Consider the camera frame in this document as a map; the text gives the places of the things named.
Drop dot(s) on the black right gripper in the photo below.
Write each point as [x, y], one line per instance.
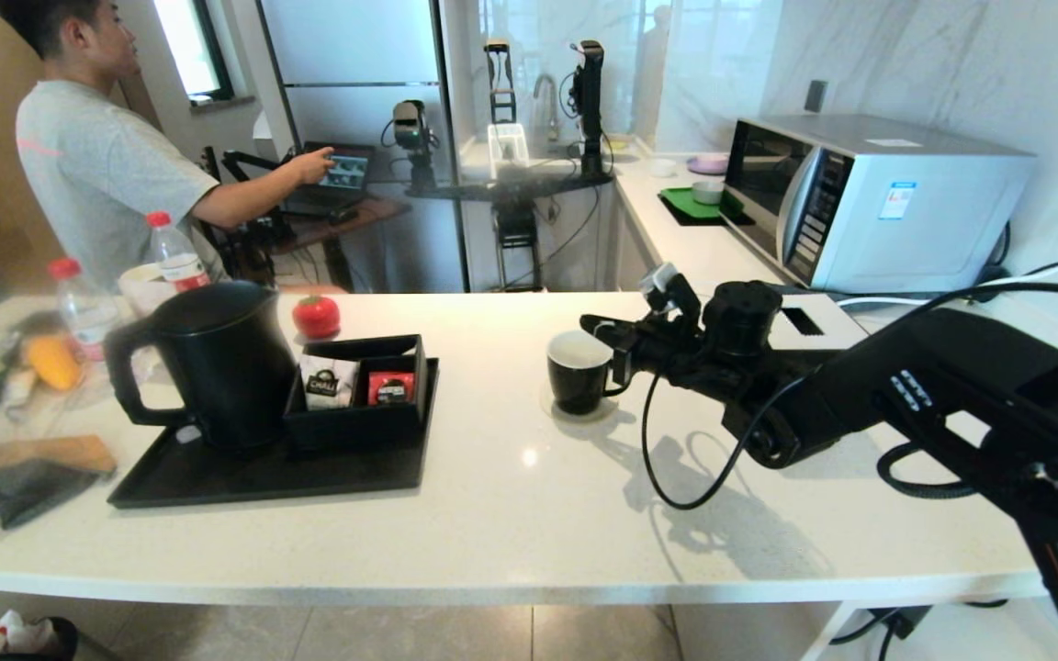
[676, 349]

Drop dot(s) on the black electric kettle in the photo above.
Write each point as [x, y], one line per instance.
[226, 367]

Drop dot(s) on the white paper cup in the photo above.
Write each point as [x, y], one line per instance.
[145, 283]

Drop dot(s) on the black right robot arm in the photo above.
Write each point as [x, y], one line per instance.
[997, 395]

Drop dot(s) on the white tea bag packet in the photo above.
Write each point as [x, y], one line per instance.
[327, 386]

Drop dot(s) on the black mug white inside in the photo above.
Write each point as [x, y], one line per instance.
[575, 386]

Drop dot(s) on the white base cabinet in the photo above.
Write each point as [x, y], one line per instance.
[639, 266]

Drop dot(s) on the round clear coaster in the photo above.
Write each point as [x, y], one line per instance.
[547, 408]

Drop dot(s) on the green tray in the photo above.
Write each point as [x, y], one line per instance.
[685, 207]

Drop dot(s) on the small grey bowl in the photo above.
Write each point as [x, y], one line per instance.
[706, 193]

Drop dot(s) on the small white bowl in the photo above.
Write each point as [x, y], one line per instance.
[662, 168]

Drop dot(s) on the purple plate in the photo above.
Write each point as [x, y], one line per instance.
[708, 164]

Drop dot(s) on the black tissue box white top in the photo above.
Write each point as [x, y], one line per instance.
[823, 330]

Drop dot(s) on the red coffee sachet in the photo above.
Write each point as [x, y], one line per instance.
[391, 390]

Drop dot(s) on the chrome kitchen faucet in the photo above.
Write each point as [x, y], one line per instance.
[551, 110]

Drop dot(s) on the brown wooden desk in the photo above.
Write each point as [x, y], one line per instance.
[373, 213]

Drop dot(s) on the black compartment sachet box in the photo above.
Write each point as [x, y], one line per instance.
[354, 427]

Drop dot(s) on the red tomato shaped ornament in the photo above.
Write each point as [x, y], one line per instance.
[316, 318]

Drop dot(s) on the black laptop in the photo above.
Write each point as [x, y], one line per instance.
[345, 174]

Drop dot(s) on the silver microwave oven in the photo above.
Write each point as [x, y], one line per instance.
[906, 229]

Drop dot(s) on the black serving tray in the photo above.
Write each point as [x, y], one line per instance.
[309, 473]

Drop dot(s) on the clear water bottle red cap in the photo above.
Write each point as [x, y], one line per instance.
[84, 312]
[177, 260]

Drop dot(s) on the black framed window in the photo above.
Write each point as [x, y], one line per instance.
[182, 46]

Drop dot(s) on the man in grey t-shirt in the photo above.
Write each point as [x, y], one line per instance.
[97, 174]

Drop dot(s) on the orange yellow item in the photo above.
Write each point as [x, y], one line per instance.
[53, 365]

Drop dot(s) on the brown cork pad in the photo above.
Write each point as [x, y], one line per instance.
[61, 454]

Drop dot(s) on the black waste bin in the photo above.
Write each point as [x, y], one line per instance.
[65, 638]

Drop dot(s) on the black cloth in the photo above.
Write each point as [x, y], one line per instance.
[5, 496]

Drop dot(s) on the white crumpled paper waste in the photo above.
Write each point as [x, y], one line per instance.
[10, 635]

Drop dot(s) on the black clamp frame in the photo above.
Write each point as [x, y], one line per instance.
[492, 92]

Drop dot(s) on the dark wall socket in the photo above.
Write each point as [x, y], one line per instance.
[814, 96]

